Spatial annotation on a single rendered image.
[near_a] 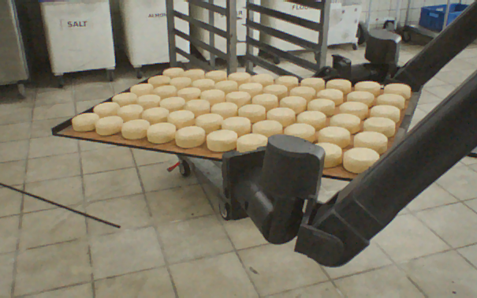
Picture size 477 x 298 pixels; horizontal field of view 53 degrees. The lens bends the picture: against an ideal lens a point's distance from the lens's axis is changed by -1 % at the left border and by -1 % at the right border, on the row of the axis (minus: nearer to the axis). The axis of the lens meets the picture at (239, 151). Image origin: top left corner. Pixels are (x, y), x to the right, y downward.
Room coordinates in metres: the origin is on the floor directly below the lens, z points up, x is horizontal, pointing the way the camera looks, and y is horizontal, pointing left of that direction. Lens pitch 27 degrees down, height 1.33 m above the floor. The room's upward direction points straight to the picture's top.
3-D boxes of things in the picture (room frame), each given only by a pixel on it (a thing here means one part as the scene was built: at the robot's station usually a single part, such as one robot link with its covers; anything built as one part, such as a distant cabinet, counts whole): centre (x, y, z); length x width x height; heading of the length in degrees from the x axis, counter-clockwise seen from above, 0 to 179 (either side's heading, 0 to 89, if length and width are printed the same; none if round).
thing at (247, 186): (0.56, -0.02, 0.98); 0.07 x 0.07 x 0.10; 20
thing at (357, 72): (1.05, -0.25, 0.98); 0.07 x 0.07 x 0.10; 20
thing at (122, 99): (0.94, 0.24, 0.97); 0.05 x 0.05 x 0.02
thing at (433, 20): (5.22, -2.26, 0.28); 0.56 x 0.38 x 0.20; 117
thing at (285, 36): (2.33, -0.18, 0.78); 0.64 x 0.03 x 0.03; 30
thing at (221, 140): (0.71, 0.03, 0.99); 0.05 x 0.05 x 0.02
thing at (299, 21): (2.33, -0.18, 0.87); 0.64 x 0.03 x 0.03; 30
